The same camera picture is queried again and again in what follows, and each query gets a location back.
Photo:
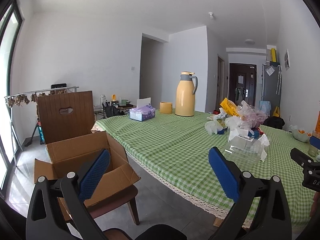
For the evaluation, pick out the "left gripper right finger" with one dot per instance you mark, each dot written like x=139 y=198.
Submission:
x=260 y=209

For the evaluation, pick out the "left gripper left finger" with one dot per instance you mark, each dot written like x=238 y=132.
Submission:
x=45 y=219

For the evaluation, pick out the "white small box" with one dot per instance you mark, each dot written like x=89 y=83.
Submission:
x=236 y=131

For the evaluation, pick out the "yellow snack bag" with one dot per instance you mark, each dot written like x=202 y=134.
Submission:
x=229 y=107

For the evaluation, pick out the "white work glove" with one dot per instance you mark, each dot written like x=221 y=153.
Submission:
x=216 y=122

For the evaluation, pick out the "clear plastic bag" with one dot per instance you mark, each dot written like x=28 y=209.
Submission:
x=250 y=116

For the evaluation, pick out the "person's right hand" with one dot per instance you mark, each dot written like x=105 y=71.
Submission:
x=314 y=205

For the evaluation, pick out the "white fruit bowl with oranges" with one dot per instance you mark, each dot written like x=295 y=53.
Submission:
x=299 y=134

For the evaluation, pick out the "brown cardboard box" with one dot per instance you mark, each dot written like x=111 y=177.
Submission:
x=116 y=187

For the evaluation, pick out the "black bag on floor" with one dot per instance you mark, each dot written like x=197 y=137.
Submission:
x=274 y=122

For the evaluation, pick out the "brown wooden chair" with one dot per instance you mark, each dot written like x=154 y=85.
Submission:
x=65 y=116

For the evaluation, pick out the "grey refrigerator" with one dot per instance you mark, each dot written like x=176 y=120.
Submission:
x=271 y=84

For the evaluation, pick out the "metal drying rack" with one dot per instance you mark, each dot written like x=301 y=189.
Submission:
x=26 y=98

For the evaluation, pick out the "folding side table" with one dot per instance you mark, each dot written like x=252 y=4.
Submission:
x=111 y=108

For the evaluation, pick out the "green checkered tablecloth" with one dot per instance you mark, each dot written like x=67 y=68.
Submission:
x=174 y=150

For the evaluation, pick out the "dark entrance door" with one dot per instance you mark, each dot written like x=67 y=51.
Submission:
x=242 y=83

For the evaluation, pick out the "purple tissue box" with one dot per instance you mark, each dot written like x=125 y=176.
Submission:
x=143 y=110

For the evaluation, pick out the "yellow thermos jug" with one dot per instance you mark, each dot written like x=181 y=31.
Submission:
x=185 y=94

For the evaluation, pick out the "yellow round container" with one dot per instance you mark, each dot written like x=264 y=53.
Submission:
x=165 y=107

